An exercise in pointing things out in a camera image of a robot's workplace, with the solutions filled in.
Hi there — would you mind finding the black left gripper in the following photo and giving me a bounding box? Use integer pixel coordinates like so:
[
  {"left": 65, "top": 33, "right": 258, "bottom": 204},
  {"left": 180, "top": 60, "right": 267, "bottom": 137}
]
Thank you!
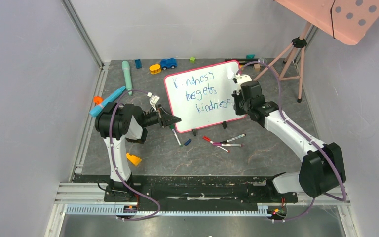
[{"left": 140, "top": 104, "right": 180, "bottom": 128}]

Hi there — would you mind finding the blue marker cap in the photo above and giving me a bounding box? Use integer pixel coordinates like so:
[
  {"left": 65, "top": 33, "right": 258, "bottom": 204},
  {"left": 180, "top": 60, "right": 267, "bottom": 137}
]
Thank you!
[{"left": 184, "top": 139, "right": 192, "bottom": 146}]

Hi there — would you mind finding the pink framed whiteboard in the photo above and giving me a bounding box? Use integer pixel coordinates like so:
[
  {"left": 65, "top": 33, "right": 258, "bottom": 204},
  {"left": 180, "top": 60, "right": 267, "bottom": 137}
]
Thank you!
[{"left": 164, "top": 60, "right": 244, "bottom": 133}]

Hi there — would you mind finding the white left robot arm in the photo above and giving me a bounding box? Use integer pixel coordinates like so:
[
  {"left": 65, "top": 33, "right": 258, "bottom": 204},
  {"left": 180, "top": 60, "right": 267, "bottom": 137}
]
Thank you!
[{"left": 95, "top": 102, "right": 182, "bottom": 201}]

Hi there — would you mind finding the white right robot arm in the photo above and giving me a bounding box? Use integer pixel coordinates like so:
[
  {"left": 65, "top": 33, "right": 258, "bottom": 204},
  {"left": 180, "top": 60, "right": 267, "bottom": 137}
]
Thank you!
[{"left": 232, "top": 77, "right": 346, "bottom": 201}]

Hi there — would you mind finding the green capped marker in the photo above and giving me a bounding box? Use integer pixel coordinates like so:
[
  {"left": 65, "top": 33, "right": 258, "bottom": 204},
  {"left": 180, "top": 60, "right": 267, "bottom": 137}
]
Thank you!
[{"left": 169, "top": 125, "right": 183, "bottom": 147}]

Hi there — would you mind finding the wooden cube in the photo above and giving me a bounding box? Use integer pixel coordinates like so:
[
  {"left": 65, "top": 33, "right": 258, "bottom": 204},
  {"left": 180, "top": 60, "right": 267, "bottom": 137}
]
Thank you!
[{"left": 253, "top": 64, "right": 262, "bottom": 72}]

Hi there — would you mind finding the black capped marker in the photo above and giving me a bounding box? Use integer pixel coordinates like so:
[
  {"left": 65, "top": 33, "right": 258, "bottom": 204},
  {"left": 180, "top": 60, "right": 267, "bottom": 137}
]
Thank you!
[{"left": 221, "top": 133, "right": 246, "bottom": 144}]

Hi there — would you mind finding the teal block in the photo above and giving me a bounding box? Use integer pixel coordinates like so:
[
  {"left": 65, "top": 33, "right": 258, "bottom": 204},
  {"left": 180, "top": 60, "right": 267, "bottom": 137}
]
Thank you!
[{"left": 245, "top": 54, "right": 255, "bottom": 59}]

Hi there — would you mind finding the yellow oval toy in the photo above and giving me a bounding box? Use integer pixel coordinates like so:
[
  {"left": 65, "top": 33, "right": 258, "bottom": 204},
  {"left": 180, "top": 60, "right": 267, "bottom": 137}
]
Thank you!
[{"left": 149, "top": 64, "right": 162, "bottom": 75}]

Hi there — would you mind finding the orange wedge block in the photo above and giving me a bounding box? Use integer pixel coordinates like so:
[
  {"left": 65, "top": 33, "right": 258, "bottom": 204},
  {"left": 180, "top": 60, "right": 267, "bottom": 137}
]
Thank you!
[{"left": 126, "top": 153, "right": 142, "bottom": 166}]

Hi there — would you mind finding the red capped marker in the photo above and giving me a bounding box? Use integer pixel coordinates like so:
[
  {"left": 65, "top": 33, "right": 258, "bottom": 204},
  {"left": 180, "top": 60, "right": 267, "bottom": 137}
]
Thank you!
[{"left": 203, "top": 136, "right": 229, "bottom": 153}]

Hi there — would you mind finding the blue toy car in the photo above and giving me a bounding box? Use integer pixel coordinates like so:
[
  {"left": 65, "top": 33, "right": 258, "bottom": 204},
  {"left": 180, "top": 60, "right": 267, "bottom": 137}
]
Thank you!
[{"left": 160, "top": 58, "right": 177, "bottom": 70}]

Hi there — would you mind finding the pink tripod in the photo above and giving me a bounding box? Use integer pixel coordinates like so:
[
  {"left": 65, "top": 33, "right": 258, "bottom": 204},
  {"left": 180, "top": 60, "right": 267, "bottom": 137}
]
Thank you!
[{"left": 254, "top": 22, "right": 311, "bottom": 103}]

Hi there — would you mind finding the purple capped marker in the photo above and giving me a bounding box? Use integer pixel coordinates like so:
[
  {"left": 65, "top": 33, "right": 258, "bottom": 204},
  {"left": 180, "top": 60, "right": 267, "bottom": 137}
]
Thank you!
[{"left": 213, "top": 143, "right": 243, "bottom": 147}]

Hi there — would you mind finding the dark blue block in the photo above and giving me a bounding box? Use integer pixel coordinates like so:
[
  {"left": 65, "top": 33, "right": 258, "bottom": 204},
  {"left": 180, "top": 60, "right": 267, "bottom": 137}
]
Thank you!
[{"left": 135, "top": 59, "right": 142, "bottom": 69}]

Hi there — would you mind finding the teal toy microphone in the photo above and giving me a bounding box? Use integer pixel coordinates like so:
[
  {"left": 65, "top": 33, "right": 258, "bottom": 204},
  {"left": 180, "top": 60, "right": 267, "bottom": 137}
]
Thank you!
[{"left": 121, "top": 61, "right": 133, "bottom": 96}]

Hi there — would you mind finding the small orange toy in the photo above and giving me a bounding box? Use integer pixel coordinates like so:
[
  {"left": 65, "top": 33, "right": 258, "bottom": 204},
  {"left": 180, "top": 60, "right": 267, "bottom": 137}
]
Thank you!
[{"left": 92, "top": 96, "right": 104, "bottom": 105}]

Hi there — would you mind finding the large light blue marker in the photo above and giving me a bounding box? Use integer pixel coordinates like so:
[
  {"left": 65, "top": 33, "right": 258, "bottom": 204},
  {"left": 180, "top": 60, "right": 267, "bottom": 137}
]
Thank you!
[{"left": 89, "top": 86, "right": 126, "bottom": 117}]

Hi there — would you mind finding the pink perforated panel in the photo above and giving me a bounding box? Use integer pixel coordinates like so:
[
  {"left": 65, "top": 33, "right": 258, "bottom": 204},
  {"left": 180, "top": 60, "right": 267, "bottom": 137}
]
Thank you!
[{"left": 276, "top": 0, "right": 379, "bottom": 45}]

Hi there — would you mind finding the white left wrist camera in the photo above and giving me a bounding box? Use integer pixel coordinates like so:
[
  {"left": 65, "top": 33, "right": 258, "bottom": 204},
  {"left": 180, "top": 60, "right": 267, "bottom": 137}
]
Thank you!
[{"left": 147, "top": 92, "right": 160, "bottom": 111}]

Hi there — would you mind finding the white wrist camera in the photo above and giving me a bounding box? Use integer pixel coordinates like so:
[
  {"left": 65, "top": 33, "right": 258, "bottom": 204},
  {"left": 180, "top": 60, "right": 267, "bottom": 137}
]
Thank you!
[
  {"left": 147, "top": 92, "right": 160, "bottom": 111},
  {"left": 232, "top": 74, "right": 252, "bottom": 95}
]

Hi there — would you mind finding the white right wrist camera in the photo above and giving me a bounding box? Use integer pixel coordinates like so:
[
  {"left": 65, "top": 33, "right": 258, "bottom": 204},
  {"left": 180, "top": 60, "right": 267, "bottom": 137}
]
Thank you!
[{"left": 232, "top": 74, "right": 252, "bottom": 95}]

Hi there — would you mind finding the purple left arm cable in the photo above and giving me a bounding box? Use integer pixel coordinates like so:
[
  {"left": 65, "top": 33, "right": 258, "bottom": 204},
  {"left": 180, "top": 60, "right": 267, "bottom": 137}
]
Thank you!
[{"left": 109, "top": 90, "right": 161, "bottom": 222}]

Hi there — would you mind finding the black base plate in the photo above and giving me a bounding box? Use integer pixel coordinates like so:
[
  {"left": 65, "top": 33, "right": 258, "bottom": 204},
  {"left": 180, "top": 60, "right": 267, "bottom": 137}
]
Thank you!
[{"left": 104, "top": 175, "right": 298, "bottom": 212}]

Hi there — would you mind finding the white toothed cable rail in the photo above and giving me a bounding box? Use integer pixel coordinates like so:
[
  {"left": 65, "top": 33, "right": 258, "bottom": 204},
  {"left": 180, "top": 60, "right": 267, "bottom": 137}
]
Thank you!
[{"left": 66, "top": 204, "right": 271, "bottom": 217}]

